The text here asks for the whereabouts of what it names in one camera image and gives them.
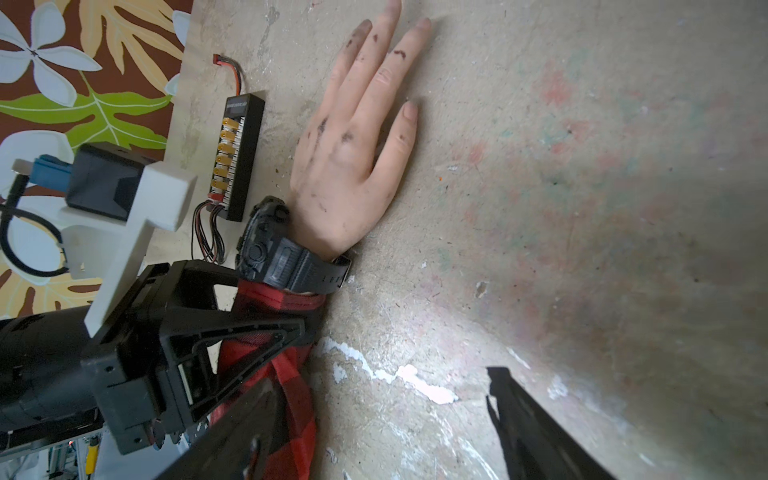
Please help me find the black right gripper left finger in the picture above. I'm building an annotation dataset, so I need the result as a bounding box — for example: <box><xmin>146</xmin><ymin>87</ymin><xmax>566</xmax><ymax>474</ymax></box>
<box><xmin>158</xmin><ymin>379</ymin><xmax>285</xmax><ymax>479</ymax></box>

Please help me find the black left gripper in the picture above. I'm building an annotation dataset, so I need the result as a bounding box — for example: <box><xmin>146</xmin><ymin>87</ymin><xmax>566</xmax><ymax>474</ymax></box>
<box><xmin>79</xmin><ymin>260</ymin><xmax>307</xmax><ymax>456</ymax></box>

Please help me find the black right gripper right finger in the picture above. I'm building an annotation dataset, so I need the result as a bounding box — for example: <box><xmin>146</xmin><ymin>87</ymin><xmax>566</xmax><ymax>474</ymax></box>
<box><xmin>486</xmin><ymin>367</ymin><xmax>614</xmax><ymax>480</ymax></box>

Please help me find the black digital wrist watch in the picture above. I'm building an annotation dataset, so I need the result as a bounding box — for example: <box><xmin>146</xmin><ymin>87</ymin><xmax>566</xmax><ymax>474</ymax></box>
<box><xmin>235</xmin><ymin>196</ymin><xmax>351</xmax><ymax>295</ymax></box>

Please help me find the red plaid sleeve forearm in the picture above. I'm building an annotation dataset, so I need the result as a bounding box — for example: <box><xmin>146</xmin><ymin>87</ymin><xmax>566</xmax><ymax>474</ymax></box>
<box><xmin>211</xmin><ymin>280</ymin><xmax>326</xmax><ymax>479</ymax></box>

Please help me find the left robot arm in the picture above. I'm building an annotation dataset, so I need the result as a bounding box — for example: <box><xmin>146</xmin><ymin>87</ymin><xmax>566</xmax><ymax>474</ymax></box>
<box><xmin>1</xmin><ymin>261</ymin><xmax>307</xmax><ymax>460</ymax></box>

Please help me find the pale mannequin hand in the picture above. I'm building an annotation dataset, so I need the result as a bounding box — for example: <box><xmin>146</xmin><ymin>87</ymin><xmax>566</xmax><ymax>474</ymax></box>
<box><xmin>288</xmin><ymin>1</ymin><xmax>432</xmax><ymax>261</ymax></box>

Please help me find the black parallel charging board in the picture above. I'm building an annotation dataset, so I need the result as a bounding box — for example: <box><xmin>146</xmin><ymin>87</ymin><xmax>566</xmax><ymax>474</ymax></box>
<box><xmin>190</xmin><ymin>54</ymin><xmax>266</xmax><ymax>265</ymax></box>

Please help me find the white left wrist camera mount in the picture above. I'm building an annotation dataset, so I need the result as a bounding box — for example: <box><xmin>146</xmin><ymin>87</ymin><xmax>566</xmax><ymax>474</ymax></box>
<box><xmin>11</xmin><ymin>142</ymin><xmax>198</xmax><ymax>338</ymax></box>

